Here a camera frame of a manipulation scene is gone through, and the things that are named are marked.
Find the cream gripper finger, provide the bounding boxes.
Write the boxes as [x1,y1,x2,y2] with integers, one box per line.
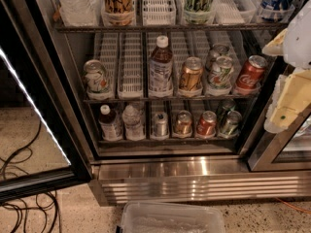
[263,68,311,134]
[261,28,288,56]

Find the clear water bottle bottom shelf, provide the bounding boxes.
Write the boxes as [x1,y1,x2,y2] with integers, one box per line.
[121,105,145,141]

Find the clear water bottle shelf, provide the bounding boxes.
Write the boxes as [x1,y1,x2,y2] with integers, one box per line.
[121,105,145,141]
[59,0,100,27]

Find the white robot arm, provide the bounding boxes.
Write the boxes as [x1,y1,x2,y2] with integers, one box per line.
[262,1,311,134]

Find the right fridge glass door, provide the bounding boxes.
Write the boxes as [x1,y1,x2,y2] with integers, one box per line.
[248,107,311,172]

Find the green can bottom shelf rear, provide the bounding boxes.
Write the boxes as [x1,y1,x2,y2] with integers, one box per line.
[217,99,236,121]

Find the green can bottom shelf front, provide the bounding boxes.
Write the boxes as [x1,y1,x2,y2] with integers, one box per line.
[218,111,242,139]

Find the gold can middle shelf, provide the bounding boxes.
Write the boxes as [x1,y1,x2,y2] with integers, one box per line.
[178,56,203,97]

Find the gold can shelf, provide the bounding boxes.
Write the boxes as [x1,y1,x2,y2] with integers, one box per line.
[178,56,203,97]
[174,110,192,137]

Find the green tall can top shelf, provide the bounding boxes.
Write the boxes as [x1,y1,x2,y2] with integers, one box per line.
[184,0,213,24]

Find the red can bottom shelf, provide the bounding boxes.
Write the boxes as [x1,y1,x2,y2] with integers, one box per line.
[196,111,217,139]

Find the stainless steel fridge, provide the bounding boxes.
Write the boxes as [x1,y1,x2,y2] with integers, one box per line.
[35,0,311,206]

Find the gold can bottom shelf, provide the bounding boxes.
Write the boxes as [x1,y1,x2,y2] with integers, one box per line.
[174,110,192,137]

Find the brown tea bottle middle shelf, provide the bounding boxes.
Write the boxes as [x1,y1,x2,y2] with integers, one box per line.
[149,35,173,97]

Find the brown tea bottle shelf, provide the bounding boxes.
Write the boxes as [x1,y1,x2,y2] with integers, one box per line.
[149,35,173,97]
[98,105,122,142]

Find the empty white tray top shelf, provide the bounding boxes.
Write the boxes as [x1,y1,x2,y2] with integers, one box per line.
[142,0,176,26]

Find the silver can bottom shelf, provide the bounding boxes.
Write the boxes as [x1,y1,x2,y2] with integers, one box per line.
[153,112,169,140]

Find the brown tall can top shelf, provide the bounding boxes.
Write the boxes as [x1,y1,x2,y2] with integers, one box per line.
[102,0,134,26]

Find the brown tea bottle bottom shelf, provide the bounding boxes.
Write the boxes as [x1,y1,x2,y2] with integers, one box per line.
[98,105,122,142]

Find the clear water bottle top shelf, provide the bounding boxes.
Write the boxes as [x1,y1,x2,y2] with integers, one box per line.
[59,0,100,27]

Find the black fridge glass door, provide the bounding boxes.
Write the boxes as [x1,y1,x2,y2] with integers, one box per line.
[0,0,91,203]

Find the red coca-cola can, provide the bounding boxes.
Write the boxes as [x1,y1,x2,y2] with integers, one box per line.
[233,55,267,95]

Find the silver can middle rear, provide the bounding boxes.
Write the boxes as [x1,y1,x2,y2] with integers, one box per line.
[205,43,229,71]

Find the white green can middle front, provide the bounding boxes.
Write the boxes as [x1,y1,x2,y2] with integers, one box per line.
[207,55,234,96]

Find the white green can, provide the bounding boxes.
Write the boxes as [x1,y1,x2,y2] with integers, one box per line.
[207,55,234,96]
[84,59,111,100]

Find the white green can middle left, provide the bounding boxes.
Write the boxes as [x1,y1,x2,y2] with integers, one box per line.
[84,59,111,100]

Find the clear plastic bin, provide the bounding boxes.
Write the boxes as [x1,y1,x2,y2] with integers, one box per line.
[116,201,225,233]

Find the orange cable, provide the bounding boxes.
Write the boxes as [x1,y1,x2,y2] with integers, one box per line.
[275,197,311,216]

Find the black floor cables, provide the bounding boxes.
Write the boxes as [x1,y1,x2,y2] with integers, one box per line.
[0,119,62,233]

